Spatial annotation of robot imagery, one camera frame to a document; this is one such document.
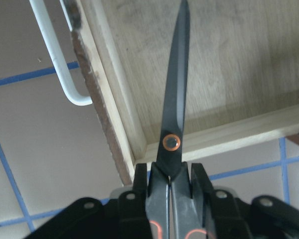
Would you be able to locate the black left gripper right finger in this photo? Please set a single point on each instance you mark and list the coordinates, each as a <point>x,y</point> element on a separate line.
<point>225,216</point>

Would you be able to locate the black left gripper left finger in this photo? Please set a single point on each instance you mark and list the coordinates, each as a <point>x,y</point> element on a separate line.
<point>87,218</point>

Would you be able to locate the grey orange scissors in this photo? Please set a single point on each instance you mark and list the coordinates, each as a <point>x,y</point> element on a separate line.
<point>172,186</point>

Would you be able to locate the wooden drawer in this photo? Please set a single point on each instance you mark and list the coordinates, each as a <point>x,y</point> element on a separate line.
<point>243,73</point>

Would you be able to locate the white drawer handle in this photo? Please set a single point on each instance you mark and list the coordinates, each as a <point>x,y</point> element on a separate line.
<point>50,39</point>

